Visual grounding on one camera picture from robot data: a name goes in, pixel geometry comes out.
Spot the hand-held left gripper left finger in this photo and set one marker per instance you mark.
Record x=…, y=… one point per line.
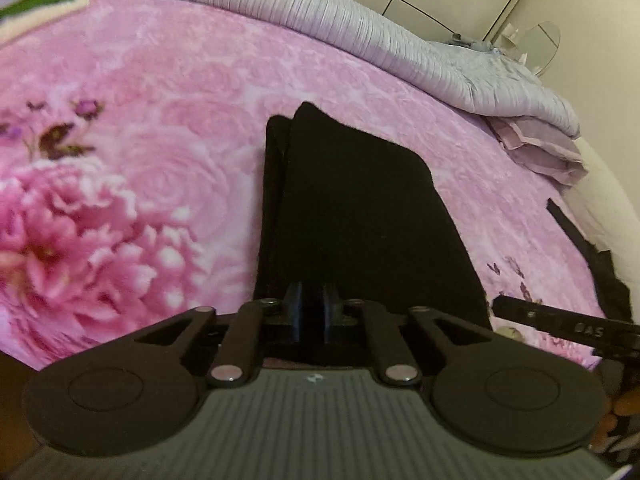
x=300, y=315

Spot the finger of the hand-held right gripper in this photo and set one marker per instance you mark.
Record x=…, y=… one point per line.
x=565, y=322

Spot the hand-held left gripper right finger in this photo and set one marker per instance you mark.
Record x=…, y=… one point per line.
x=334, y=315

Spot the black buttoned cardigan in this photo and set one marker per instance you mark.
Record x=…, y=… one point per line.
x=360, y=210

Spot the person's floral dark clothing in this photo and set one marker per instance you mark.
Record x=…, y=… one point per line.
x=622, y=410

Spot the folded mauve cloth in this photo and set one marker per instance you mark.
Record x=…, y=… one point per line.
x=540, y=150

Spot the pink floral blanket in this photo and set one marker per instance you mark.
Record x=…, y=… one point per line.
x=150, y=170

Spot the lilac ribbed quilt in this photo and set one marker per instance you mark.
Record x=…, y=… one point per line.
x=380, y=35

